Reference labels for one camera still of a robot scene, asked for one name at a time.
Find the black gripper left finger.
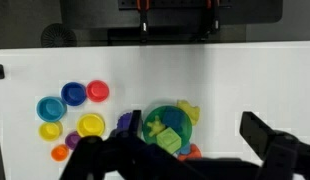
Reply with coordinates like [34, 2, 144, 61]
[127, 109, 144, 138]

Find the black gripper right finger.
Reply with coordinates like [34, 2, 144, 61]
[239, 111, 298, 162]

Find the blue toy block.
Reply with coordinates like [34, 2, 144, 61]
[162, 109, 186, 133]

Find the lime green toy block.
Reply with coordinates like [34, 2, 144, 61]
[156, 127, 183, 155]

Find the green translucent bowl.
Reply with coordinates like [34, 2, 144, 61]
[142, 105, 193, 148]

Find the yellow toy block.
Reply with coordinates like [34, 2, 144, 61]
[176, 99, 201, 127]

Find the large purple plastic cup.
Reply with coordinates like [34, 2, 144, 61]
[115, 111, 133, 135]

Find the yellow-green star toy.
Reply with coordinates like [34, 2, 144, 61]
[146, 114, 168, 138]

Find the large yellow plastic cup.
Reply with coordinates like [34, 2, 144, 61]
[76, 113, 106, 138]

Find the red plastic cup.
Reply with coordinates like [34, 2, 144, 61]
[85, 79, 110, 103]

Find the small blue toy piece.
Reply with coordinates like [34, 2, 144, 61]
[179, 142, 193, 155]

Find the small purple plastic cup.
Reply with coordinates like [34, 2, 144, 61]
[64, 130, 82, 151]

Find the orange toy piece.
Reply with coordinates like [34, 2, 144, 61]
[176, 143, 203, 162]

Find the blue plastic cup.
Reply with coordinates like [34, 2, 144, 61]
[60, 81, 88, 107]

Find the small orange plastic cup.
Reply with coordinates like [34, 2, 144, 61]
[50, 144, 70, 163]

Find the teal plastic cup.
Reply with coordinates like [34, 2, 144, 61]
[36, 96, 68, 123]

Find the small yellow plastic cup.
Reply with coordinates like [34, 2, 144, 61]
[38, 120, 64, 142]

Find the black orange bar clamp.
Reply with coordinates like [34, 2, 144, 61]
[135, 0, 152, 43]
[200, 0, 222, 38]

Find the round black ribbed disc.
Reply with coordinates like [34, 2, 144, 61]
[40, 22, 79, 49]

